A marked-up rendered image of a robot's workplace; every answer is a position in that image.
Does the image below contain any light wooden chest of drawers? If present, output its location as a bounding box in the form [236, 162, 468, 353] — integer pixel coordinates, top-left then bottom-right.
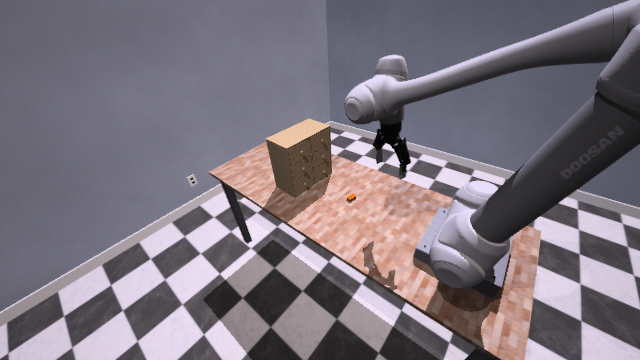
[266, 119, 332, 198]

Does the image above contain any brown wooden drawer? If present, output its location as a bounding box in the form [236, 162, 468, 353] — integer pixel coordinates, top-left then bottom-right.
[314, 160, 331, 183]
[311, 128, 330, 153]
[288, 138, 311, 165]
[312, 144, 331, 168]
[293, 171, 314, 196]
[291, 155, 312, 182]

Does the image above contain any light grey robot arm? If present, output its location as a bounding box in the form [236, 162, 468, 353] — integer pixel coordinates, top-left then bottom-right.
[344, 0, 640, 289]

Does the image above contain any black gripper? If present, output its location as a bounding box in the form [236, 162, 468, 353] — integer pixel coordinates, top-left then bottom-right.
[373, 121, 411, 180]

